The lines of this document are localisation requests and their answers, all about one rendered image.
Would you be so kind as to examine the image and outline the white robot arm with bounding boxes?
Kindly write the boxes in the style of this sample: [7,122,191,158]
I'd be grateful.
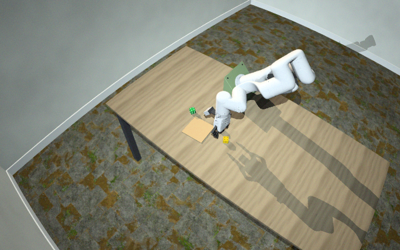
[204,49,316,118]

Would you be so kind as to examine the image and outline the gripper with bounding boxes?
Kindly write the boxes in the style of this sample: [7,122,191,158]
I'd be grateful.
[211,113,231,138]

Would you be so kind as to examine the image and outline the tan flat mat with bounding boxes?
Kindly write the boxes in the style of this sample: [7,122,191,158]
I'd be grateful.
[182,116,214,143]

